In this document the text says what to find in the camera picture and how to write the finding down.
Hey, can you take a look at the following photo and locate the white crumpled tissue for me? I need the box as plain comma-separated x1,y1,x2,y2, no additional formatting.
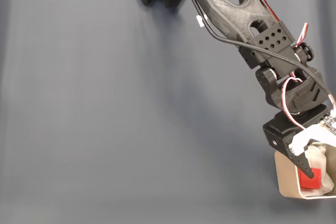
304,144,335,196

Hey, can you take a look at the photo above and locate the beige rounded box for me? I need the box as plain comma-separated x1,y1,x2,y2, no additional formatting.
274,142,336,201

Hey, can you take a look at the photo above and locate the dark grey table mat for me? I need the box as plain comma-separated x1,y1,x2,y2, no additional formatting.
0,0,336,224

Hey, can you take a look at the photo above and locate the camera board on white mount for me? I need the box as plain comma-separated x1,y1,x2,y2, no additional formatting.
288,112,336,156

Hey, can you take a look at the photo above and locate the red cube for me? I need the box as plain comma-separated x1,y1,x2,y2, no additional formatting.
298,167,321,190

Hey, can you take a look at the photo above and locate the white and red servo wire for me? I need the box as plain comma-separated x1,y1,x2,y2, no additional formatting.
281,22,310,131

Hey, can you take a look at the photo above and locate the black camera cable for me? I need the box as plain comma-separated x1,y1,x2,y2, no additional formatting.
170,0,336,110

